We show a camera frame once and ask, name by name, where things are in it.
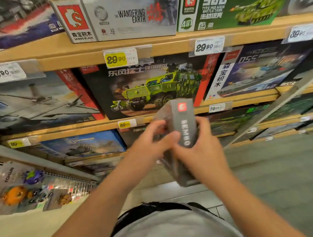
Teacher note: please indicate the person's right hand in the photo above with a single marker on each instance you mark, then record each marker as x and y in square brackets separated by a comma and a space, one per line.
[205, 158]

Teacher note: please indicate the person's left hand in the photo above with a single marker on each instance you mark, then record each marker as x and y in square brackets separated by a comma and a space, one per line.
[146, 151]

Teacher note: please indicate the person's right thumb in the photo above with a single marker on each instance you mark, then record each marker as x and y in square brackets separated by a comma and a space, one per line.
[183, 152]

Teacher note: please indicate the person's left thumb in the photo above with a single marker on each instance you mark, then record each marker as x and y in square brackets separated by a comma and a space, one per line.
[170, 141]

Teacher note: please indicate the small grey toy box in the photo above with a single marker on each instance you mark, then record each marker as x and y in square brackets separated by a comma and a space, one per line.
[182, 117]

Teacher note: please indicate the person's left forearm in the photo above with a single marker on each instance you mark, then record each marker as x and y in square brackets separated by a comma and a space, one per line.
[97, 207]

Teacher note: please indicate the person's right forearm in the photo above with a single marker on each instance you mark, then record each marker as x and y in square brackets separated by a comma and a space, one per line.
[247, 210]

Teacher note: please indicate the yellow price tag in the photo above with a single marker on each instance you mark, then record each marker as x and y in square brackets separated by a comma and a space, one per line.
[119, 58]
[19, 143]
[127, 124]

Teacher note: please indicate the white price tag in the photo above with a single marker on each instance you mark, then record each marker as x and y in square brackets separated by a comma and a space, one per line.
[209, 46]
[217, 107]
[11, 72]
[300, 33]

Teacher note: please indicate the green truck toy box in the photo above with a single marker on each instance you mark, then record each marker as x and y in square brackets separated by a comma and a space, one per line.
[151, 88]

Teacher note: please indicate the dark green toy box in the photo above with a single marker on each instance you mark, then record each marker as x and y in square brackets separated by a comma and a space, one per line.
[293, 107]
[229, 119]

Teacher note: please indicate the grey shirt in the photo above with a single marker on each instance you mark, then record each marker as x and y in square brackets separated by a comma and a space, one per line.
[176, 224]

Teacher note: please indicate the blue jet toy box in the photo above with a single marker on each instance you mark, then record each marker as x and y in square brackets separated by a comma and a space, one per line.
[85, 144]

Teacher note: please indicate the grey flat toy box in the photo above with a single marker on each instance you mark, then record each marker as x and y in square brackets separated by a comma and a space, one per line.
[278, 129]

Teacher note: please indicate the row of metal display hooks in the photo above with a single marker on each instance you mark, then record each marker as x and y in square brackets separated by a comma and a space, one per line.
[78, 184]

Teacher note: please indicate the warship toy box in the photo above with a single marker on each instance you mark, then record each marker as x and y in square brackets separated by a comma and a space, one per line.
[256, 70]

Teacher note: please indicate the brown toy blister pack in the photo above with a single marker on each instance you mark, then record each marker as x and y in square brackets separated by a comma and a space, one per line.
[63, 199]

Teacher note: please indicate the light grey toy box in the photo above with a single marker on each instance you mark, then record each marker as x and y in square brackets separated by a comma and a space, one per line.
[127, 19]

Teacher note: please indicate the wooden shelf unit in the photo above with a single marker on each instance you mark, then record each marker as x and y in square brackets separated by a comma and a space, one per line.
[73, 48]

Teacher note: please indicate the grey aircraft toy box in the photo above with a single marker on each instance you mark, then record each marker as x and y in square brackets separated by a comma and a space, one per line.
[41, 102]

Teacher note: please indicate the black toy box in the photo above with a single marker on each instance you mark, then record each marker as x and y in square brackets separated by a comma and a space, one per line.
[299, 73]

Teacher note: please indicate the purple toy blister pack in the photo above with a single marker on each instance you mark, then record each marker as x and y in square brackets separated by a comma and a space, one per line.
[31, 177]

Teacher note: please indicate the green tank toy box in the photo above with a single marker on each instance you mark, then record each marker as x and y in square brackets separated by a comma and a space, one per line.
[232, 13]

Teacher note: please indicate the orange toy blister pack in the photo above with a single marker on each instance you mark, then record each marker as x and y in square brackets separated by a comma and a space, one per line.
[14, 196]

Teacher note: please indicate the dark grey toy box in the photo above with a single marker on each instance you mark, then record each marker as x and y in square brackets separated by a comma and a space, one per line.
[297, 6]

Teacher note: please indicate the blue and red toy box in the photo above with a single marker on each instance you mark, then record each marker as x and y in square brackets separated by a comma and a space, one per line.
[24, 24]

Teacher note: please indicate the grey metal rail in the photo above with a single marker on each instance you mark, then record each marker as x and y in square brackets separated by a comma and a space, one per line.
[49, 163]

